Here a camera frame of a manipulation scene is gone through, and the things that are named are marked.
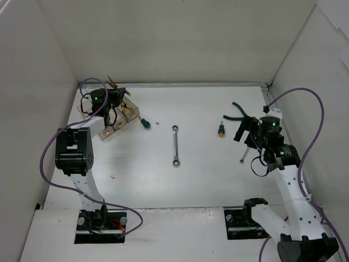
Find yellow long-nose pliers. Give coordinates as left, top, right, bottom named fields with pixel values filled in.
left=106, top=76, right=131, bottom=97

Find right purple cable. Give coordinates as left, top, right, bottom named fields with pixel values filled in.
left=258, top=87, right=343, bottom=262

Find small silver wrench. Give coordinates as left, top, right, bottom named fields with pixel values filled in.
left=239, top=147, right=250, bottom=164

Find clear three-compartment organizer tray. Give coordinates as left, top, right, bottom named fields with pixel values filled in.
left=76, top=92, right=140, bottom=142

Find purple cable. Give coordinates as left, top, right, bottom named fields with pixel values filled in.
left=40, top=78, right=145, bottom=237
left=258, top=87, right=343, bottom=262

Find yellow black pliers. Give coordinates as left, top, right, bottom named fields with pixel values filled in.
left=121, top=101, right=134, bottom=116

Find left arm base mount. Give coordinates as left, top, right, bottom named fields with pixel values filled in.
left=74, top=207, right=128, bottom=244

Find aluminium rail at back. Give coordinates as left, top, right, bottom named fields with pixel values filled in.
left=77, top=81, right=272, bottom=88

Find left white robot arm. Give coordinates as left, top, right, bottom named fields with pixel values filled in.
left=55, top=87, right=127, bottom=229

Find large silver ratchet wrench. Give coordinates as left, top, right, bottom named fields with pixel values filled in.
left=172, top=125, right=180, bottom=168

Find green side cutters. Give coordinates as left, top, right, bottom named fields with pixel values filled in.
left=222, top=102, right=247, bottom=121

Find green orange stubby screwdriver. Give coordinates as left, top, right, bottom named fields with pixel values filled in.
left=218, top=121, right=225, bottom=137

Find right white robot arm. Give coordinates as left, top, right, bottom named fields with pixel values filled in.
left=234, top=109, right=339, bottom=261

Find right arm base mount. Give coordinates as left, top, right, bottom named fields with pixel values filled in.
left=224, top=198, right=269, bottom=240

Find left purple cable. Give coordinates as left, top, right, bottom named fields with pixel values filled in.
left=40, top=78, right=145, bottom=237

